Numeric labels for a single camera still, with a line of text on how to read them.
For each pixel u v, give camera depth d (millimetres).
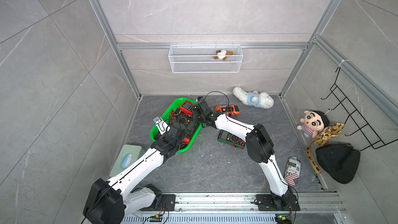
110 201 386
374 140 593
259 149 564
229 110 1064
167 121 1001
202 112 746
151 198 611
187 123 948
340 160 673
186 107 995
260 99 1052
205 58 1003
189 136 926
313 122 816
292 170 812
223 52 877
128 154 817
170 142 615
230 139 926
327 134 756
